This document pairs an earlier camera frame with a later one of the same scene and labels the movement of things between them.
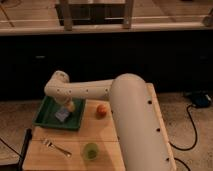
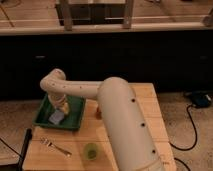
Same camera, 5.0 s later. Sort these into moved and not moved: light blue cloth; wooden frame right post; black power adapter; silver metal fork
Moved: light blue cloth
Not moved: black power adapter; silver metal fork; wooden frame right post
